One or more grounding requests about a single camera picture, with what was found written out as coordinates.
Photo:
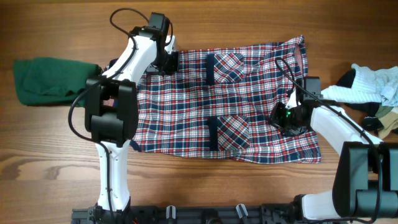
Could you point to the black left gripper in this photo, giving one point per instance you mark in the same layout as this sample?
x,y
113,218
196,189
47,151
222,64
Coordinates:
x,y
173,66

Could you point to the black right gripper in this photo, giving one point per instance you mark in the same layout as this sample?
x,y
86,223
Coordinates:
x,y
275,119

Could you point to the plaid shorts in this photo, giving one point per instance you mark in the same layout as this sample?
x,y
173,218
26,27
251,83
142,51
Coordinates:
x,y
218,104

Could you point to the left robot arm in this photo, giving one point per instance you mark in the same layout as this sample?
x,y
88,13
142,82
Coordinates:
x,y
111,109

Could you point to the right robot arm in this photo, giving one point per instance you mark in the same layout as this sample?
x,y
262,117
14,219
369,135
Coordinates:
x,y
365,185

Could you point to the light blue striped garment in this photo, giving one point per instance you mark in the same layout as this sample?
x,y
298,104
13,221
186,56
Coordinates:
x,y
368,86

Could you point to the olive tan garment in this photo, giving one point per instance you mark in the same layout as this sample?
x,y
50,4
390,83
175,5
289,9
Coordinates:
x,y
388,117

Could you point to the green folded cloth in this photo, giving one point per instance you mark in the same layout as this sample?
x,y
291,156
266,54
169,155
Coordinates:
x,y
51,81

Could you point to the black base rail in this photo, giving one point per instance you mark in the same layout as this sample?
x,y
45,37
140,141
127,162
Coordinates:
x,y
266,213

